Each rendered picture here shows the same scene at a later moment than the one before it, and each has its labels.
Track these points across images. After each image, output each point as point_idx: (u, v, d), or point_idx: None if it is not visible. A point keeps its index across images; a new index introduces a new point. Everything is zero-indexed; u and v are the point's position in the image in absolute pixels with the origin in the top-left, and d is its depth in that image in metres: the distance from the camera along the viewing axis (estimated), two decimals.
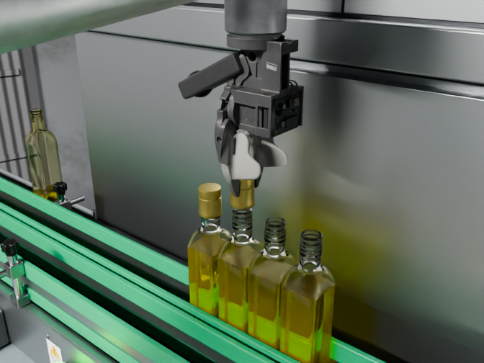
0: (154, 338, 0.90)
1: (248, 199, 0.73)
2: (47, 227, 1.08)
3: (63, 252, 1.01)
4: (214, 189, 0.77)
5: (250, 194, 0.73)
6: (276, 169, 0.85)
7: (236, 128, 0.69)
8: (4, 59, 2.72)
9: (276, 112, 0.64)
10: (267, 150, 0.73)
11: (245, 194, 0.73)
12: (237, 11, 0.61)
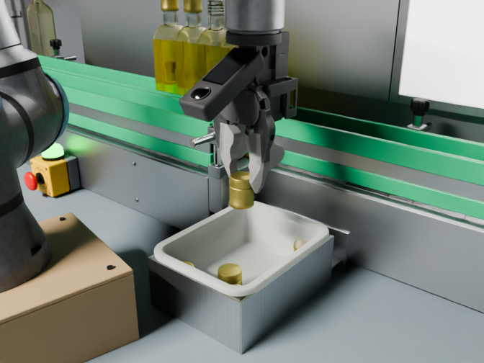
0: None
1: (196, 3, 0.98)
2: (45, 65, 1.32)
3: (57, 75, 1.24)
4: None
5: (197, 1, 0.98)
6: None
7: (255, 126, 0.70)
8: (6, 1, 2.96)
9: (287, 93, 0.73)
10: (240, 143, 0.75)
11: None
12: (279, 8, 0.64)
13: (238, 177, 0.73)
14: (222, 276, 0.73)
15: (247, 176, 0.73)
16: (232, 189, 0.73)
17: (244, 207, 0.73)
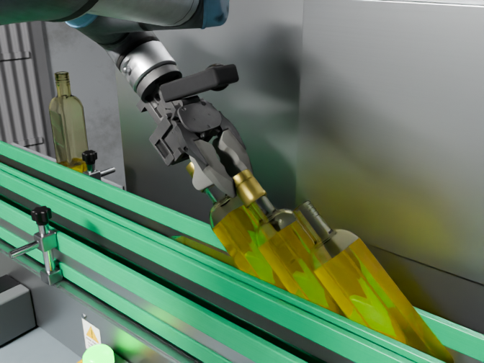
0: None
1: None
2: (78, 197, 0.97)
3: (98, 223, 0.89)
4: None
5: None
6: (351, 121, 0.73)
7: (215, 134, 0.77)
8: (14, 41, 2.61)
9: None
10: (203, 171, 0.74)
11: None
12: None
13: (242, 171, 0.73)
14: None
15: None
16: (251, 178, 0.72)
17: (265, 191, 0.74)
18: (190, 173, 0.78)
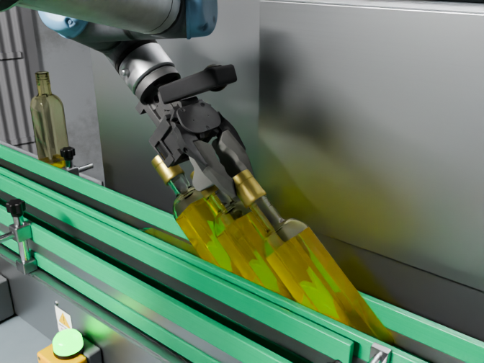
0: None
1: (172, 166, 0.81)
2: (54, 191, 1.01)
3: (71, 215, 0.94)
4: None
5: None
6: (305, 117, 0.78)
7: (214, 135, 0.77)
8: (6, 42, 2.66)
9: None
10: (203, 171, 0.74)
11: None
12: None
13: None
14: (245, 171, 0.73)
15: None
16: None
17: None
18: (155, 168, 0.82)
